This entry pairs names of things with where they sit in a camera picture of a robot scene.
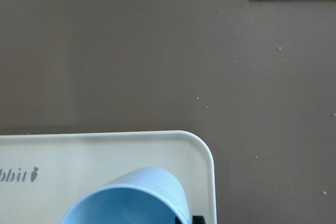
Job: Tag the blue plastic cup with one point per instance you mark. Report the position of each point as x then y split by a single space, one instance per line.
145 195

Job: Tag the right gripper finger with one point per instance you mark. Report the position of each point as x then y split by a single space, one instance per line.
198 219

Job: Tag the cream serving tray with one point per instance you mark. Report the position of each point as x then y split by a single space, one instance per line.
42 176

